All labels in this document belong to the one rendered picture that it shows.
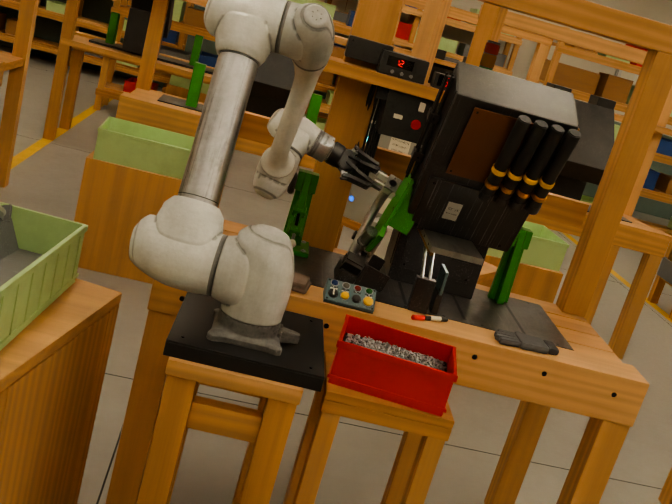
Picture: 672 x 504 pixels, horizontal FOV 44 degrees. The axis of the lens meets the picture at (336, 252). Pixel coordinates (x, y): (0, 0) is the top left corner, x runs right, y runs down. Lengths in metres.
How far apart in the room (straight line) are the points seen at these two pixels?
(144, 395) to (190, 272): 0.69
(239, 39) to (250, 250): 0.52
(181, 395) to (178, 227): 0.39
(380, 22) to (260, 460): 1.52
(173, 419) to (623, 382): 1.35
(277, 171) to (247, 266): 0.62
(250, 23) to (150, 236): 0.57
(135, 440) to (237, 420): 0.68
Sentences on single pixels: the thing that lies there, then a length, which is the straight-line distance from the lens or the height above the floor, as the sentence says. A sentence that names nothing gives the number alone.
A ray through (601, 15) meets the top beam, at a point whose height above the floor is 1.91.
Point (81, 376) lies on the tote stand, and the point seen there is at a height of 0.60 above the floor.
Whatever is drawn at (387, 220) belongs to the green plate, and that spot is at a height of 1.13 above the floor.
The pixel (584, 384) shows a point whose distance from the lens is 2.65.
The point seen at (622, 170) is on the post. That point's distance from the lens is 3.13.
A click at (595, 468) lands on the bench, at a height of 0.59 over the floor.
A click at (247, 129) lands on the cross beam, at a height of 1.22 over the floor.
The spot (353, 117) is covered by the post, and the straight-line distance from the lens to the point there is 2.91.
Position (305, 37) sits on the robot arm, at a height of 1.61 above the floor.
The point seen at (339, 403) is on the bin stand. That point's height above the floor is 0.77.
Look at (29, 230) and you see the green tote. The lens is 2.48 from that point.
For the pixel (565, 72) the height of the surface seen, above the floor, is 1.73.
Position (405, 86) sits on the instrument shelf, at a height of 1.52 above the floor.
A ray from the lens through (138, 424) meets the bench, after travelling 2.64.
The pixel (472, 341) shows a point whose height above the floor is 0.90.
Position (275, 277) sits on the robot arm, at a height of 1.07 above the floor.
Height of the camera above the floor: 1.69
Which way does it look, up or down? 15 degrees down
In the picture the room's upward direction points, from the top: 16 degrees clockwise
